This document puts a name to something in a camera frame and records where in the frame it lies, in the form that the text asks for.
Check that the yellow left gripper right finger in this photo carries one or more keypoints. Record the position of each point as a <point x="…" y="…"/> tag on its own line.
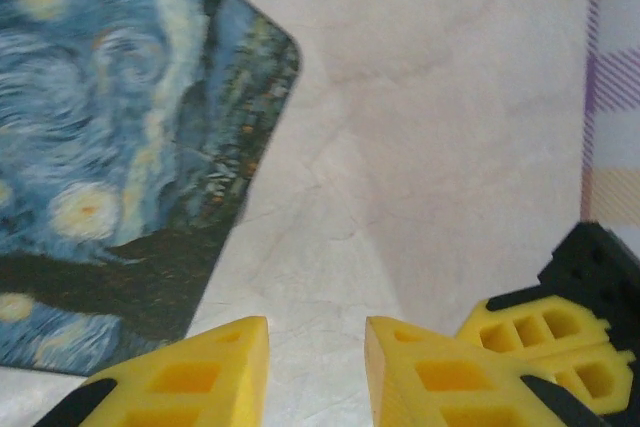
<point x="450" y="377"/>

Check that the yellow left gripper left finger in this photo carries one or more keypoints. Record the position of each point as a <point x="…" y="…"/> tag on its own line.
<point x="190" y="377"/>

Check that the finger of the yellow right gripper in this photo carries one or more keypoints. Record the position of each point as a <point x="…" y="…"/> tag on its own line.
<point x="590" y="379"/>
<point x="530" y="329"/>

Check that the starry night print box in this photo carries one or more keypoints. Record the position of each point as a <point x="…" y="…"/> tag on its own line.
<point x="125" y="147"/>

